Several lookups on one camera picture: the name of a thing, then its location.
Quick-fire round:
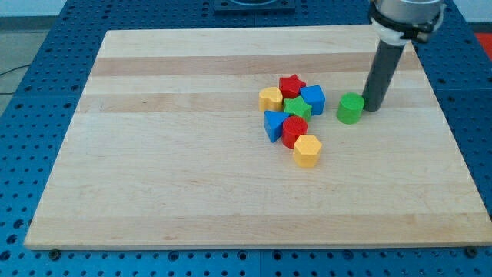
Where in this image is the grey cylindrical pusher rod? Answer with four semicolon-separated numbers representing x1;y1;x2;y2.
362;40;404;112

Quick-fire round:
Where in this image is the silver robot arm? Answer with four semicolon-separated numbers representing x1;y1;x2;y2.
362;0;446;112

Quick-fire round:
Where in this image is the green cylinder block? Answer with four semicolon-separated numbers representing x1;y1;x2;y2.
336;92;365;125

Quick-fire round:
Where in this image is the blue cube block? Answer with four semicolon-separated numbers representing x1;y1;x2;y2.
300;85;326;115

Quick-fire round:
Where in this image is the red star block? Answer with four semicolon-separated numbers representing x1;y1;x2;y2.
279;75;306;98

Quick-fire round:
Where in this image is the green star block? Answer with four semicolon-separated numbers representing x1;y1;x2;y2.
284;96;312;122

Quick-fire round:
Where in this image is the red cylinder block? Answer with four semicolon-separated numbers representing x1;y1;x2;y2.
281;116;308;149

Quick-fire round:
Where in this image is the yellow hexagon block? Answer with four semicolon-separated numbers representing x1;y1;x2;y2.
293;135;322;168

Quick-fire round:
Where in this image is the yellow heart block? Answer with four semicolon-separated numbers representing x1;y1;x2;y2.
258;87;283;112

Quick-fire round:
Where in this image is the blue triangle block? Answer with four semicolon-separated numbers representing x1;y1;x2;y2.
264;110;291;143

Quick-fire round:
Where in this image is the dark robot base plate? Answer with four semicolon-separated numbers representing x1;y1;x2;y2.
211;0;296;12

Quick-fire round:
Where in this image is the black cable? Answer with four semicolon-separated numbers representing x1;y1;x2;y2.
0;63;31;95

